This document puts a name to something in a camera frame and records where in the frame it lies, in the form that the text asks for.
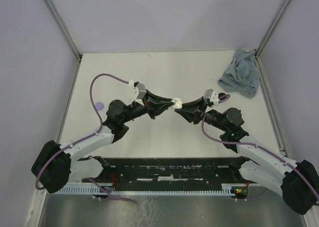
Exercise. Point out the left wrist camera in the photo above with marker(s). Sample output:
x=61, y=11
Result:
x=139, y=88

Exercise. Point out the white cable duct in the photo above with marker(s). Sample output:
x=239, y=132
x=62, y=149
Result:
x=91, y=189

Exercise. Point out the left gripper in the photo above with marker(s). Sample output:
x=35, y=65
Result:
x=155, y=109

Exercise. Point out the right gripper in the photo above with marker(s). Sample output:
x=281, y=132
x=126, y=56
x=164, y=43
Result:
x=189, y=113

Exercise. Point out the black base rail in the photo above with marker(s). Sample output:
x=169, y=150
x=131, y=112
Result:
x=171, y=174

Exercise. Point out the left aluminium frame post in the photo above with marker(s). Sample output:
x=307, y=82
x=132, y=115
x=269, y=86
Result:
x=63, y=28

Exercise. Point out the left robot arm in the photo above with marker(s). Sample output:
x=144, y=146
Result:
x=52, y=167

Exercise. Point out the right aluminium frame post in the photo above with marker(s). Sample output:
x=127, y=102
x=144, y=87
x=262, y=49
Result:
x=281, y=10

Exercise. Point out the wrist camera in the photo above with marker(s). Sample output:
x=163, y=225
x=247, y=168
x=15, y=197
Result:
x=211, y=96
x=139, y=88

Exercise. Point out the aluminium frame post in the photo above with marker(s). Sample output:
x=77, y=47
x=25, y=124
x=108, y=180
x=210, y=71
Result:
x=63, y=28
x=281, y=10

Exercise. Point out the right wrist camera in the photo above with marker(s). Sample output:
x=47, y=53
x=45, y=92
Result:
x=211, y=96

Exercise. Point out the blue denim cloth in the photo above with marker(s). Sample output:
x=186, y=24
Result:
x=242, y=75

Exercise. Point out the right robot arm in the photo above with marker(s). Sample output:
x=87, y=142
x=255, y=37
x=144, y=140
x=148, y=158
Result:
x=296, y=182

